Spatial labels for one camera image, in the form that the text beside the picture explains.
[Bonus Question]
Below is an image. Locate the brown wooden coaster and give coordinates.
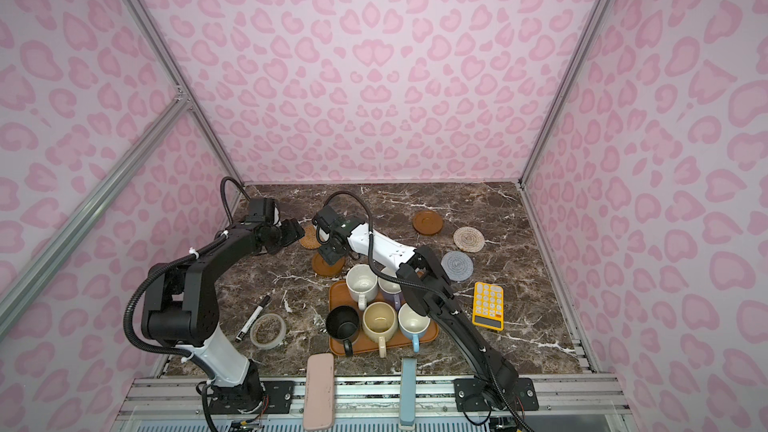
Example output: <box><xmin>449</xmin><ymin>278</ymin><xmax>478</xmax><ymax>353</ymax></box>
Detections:
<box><xmin>412</xmin><ymin>210</ymin><xmax>444</xmax><ymax>236</ymax></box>
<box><xmin>299</xmin><ymin>222</ymin><xmax>321</xmax><ymax>250</ymax></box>
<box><xmin>311</xmin><ymin>253</ymin><xmax>346</xmax><ymax>277</ymax></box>

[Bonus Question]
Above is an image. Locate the white speckled mug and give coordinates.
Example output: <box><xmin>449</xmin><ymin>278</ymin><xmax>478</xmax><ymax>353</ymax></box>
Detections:
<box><xmin>345</xmin><ymin>264</ymin><xmax>379</xmax><ymax>311</ymax></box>

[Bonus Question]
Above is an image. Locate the lilac mug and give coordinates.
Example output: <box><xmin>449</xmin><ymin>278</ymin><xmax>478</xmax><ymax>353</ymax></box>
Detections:
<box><xmin>378</xmin><ymin>278</ymin><xmax>404</xmax><ymax>311</ymax></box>

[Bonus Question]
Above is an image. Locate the black mug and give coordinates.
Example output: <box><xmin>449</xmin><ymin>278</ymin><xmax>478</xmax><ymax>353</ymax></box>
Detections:
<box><xmin>325</xmin><ymin>305</ymin><xmax>360</xmax><ymax>357</ymax></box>

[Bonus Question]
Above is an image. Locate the grey woven coaster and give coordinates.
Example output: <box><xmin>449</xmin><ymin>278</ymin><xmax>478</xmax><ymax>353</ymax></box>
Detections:
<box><xmin>441</xmin><ymin>251</ymin><xmax>474</xmax><ymax>282</ymax></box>

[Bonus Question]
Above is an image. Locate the multicolour woven coaster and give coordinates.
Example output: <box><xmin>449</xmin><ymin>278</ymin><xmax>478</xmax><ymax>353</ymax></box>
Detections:
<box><xmin>453</xmin><ymin>226</ymin><xmax>486</xmax><ymax>253</ymax></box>

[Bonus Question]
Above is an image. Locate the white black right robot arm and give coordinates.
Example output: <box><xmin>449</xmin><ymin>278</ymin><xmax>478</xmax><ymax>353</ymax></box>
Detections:
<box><xmin>312</xmin><ymin>214</ymin><xmax>519</xmax><ymax>413</ymax></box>

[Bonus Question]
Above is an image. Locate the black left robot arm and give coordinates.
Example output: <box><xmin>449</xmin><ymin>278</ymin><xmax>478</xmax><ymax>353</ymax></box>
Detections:
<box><xmin>137</xmin><ymin>219</ymin><xmax>304</xmax><ymax>388</ymax></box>

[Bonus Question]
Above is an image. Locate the clear tape roll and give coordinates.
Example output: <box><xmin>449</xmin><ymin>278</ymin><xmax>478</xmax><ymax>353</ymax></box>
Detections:
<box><xmin>250</xmin><ymin>313</ymin><xmax>287</xmax><ymax>350</ymax></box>

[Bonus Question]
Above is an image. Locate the cream yellow mug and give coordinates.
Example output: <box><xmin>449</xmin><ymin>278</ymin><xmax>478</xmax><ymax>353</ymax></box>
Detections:
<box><xmin>363</xmin><ymin>302</ymin><xmax>398</xmax><ymax>358</ymax></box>

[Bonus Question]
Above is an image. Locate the black white marker pen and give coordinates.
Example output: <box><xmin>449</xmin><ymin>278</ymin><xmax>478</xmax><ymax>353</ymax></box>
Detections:
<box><xmin>235</xmin><ymin>295</ymin><xmax>271</xmax><ymax>342</ymax></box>

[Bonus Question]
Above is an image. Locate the light blue mug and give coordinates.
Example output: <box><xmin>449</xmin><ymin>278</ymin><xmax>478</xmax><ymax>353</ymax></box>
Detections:
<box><xmin>398</xmin><ymin>304</ymin><xmax>431</xmax><ymax>353</ymax></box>

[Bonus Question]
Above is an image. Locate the light blue block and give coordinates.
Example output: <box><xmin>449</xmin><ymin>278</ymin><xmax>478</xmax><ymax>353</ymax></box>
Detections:
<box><xmin>398</xmin><ymin>358</ymin><xmax>417</xmax><ymax>431</ymax></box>

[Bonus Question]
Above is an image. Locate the pink eraser block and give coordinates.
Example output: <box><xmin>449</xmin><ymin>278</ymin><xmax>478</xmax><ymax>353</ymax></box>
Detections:
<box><xmin>302</xmin><ymin>353</ymin><xmax>335</xmax><ymax>431</ymax></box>

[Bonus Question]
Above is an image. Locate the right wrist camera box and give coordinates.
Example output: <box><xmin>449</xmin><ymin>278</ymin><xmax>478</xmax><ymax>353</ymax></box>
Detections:
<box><xmin>312</xmin><ymin>205</ymin><xmax>344</xmax><ymax>234</ymax></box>

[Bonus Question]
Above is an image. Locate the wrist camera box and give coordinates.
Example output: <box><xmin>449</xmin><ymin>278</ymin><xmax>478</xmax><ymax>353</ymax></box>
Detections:
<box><xmin>312</xmin><ymin>205</ymin><xmax>344</xmax><ymax>234</ymax></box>
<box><xmin>244</xmin><ymin>197</ymin><xmax>280</xmax><ymax>226</ymax></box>

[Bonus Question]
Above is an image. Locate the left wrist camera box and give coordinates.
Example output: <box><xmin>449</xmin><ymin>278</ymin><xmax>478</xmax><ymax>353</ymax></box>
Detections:
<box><xmin>244</xmin><ymin>197</ymin><xmax>280</xmax><ymax>226</ymax></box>

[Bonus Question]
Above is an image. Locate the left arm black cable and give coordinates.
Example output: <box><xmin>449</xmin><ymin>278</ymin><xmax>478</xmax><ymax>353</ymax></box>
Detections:
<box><xmin>219</xmin><ymin>176</ymin><xmax>253</xmax><ymax>229</ymax></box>

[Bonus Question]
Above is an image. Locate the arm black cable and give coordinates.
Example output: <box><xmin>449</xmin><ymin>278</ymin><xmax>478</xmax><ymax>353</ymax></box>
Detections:
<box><xmin>219</xmin><ymin>176</ymin><xmax>253</xmax><ymax>229</ymax></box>
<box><xmin>323</xmin><ymin>190</ymin><xmax>457</xmax><ymax>313</ymax></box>

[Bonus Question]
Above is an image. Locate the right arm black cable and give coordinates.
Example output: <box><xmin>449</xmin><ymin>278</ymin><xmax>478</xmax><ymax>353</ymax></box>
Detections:
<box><xmin>323</xmin><ymin>190</ymin><xmax>457</xmax><ymax>313</ymax></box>

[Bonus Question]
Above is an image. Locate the aluminium diagonal frame bar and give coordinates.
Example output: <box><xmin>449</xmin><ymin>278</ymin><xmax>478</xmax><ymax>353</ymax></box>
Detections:
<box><xmin>1</xmin><ymin>93</ymin><xmax>189</xmax><ymax>337</ymax></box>

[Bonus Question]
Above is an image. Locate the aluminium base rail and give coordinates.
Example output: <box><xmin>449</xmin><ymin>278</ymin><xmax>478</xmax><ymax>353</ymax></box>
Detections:
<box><xmin>113</xmin><ymin>374</ymin><xmax>637</xmax><ymax>431</ymax></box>

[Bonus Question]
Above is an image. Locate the aluminium frame post left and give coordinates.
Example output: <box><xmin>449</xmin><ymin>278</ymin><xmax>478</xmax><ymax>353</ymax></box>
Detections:
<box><xmin>121</xmin><ymin>0</ymin><xmax>241</xmax><ymax>180</ymax></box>

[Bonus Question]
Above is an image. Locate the aluminium frame post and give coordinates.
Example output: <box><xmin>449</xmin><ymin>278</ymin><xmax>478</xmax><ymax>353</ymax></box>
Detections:
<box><xmin>518</xmin><ymin>0</ymin><xmax>616</xmax><ymax>189</ymax></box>
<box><xmin>121</xmin><ymin>0</ymin><xmax>241</xmax><ymax>180</ymax></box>

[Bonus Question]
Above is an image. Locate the aluminium frame post right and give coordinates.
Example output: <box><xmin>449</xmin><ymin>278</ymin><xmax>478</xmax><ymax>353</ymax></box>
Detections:
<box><xmin>518</xmin><ymin>0</ymin><xmax>616</xmax><ymax>189</ymax></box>

